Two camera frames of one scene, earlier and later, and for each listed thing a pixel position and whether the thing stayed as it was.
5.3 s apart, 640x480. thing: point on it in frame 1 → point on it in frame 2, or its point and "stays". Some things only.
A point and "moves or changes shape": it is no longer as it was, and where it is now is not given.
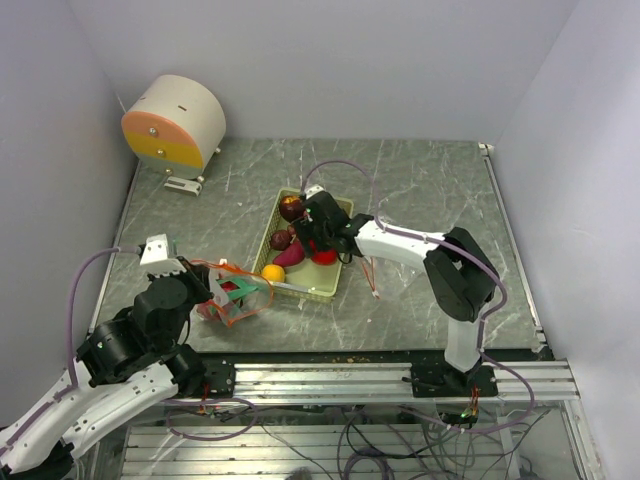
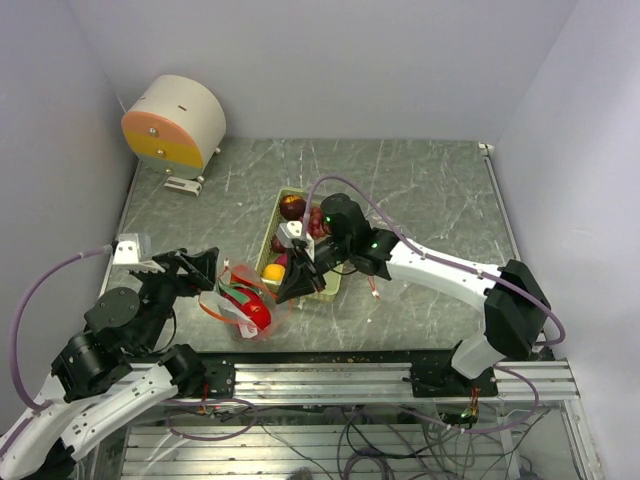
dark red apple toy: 291,207 stays
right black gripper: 305,228 → 300,280
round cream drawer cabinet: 175,126 stays
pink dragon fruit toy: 231,290 → 248,301
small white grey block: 183,186 stays
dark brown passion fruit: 280,239 stays
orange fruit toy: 273,272 stays
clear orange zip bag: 235,294 moves or changes shape
